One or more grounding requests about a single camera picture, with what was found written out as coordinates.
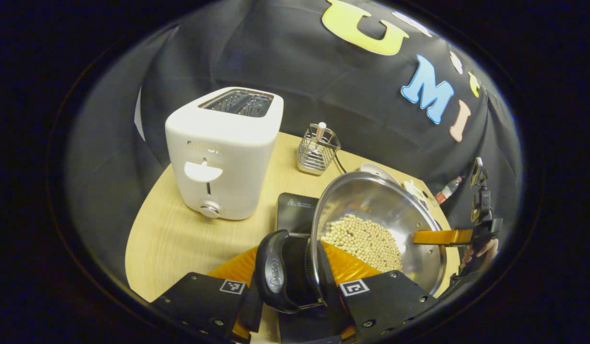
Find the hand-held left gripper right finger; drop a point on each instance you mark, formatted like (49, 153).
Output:
(386, 296)

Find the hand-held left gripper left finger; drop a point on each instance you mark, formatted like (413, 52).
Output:
(199, 296)

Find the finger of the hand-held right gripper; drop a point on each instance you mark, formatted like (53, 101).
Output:
(443, 237)

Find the pile of soybeans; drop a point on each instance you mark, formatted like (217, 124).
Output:
(362, 239)

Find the black induction cooktop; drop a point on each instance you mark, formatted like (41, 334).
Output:
(295, 212)

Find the clear water bottle red label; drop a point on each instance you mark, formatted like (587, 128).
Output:
(449, 190)

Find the white oval plate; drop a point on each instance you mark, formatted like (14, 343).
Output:
(371, 168)

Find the white toaster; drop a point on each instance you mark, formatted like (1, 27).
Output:
(223, 143)

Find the black backdrop cloth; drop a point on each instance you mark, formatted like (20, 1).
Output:
(276, 62)

